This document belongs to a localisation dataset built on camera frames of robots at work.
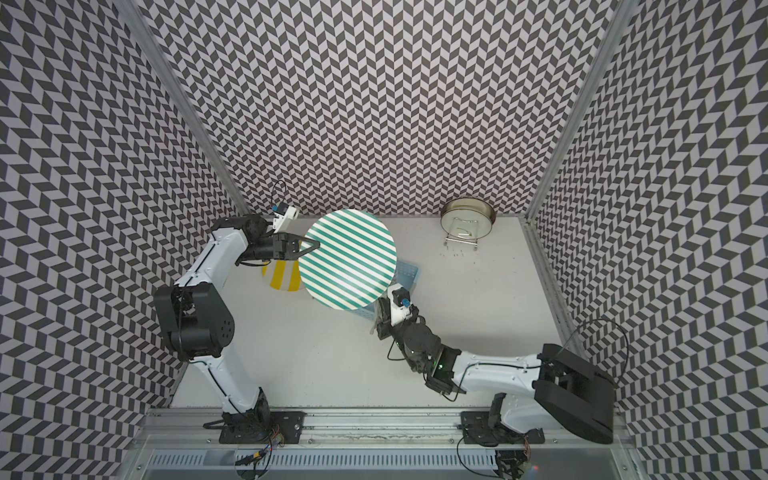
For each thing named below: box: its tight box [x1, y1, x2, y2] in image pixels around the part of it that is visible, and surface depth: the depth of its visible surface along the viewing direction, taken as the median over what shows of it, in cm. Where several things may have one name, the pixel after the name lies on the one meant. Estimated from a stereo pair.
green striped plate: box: [298, 209, 397, 311], surface depth 76 cm
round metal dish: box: [440, 197, 496, 239], surface depth 104 cm
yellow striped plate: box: [262, 259, 305, 292], surface depth 101 cm
